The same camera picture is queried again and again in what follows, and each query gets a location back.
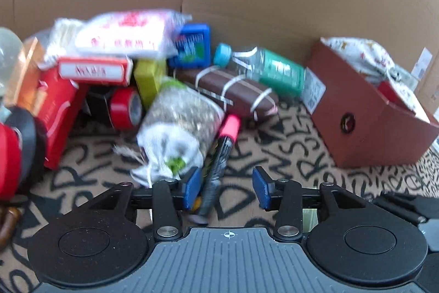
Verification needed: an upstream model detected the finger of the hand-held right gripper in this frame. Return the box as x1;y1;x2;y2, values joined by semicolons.
372;191;429;224

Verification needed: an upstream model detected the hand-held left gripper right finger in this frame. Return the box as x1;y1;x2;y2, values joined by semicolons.
252;167;373;243

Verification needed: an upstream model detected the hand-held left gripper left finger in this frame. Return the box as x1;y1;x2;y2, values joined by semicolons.
84;167;204;243

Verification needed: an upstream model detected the black marker with pink cap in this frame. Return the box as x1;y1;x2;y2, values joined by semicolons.
188;115;241;225

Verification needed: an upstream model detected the letter-printed table cloth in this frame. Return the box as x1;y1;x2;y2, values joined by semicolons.
0;101;439;293

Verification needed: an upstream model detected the clear bag of seeds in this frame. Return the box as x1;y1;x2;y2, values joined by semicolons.
132;78;226;187

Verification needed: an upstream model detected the brown case with white bands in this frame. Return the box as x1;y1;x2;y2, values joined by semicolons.
175;68;279;122

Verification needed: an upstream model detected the red-brown cardboard box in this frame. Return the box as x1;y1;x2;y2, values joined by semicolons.
305;39;439;169

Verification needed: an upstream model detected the small red tape roll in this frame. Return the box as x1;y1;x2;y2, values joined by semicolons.
109;87;143;130

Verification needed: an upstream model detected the clear bottle with green label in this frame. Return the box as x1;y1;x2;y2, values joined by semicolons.
213;43;306;97

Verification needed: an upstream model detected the yellow-green box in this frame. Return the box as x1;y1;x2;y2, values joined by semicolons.
134;59;168;110

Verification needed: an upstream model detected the black box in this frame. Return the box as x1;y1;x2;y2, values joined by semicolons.
80;85;115;129

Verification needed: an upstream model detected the white sticker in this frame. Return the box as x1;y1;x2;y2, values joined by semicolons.
412;48;435;79

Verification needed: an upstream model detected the blue plastic box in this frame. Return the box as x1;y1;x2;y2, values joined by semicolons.
168;23;211;69

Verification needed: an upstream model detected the white printed cloth bag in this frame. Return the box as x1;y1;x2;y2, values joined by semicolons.
320;37;431;124

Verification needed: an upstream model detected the red and white flat box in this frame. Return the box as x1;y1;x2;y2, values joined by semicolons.
58;57;134;86

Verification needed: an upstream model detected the tall red box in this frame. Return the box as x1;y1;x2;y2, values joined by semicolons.
38;68;90;170

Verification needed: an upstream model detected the white packet with red print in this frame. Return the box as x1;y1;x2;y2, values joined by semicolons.
74;10;193;60

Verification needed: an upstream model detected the black tape roll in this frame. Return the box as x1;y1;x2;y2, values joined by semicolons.
5;106;49;184

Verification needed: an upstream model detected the large red tape roll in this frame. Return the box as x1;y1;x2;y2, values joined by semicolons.
0;123;24;200

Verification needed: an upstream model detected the brown wooden object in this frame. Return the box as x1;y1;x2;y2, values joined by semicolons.
0;205;22;250

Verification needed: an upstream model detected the clear bag of white sticks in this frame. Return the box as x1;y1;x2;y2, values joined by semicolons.
38;18;90;70

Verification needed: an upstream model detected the orange box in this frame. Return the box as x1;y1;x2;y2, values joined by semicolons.
5;37;47;108

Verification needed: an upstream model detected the clear glass bulb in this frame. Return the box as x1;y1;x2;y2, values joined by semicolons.
0;27;24;115

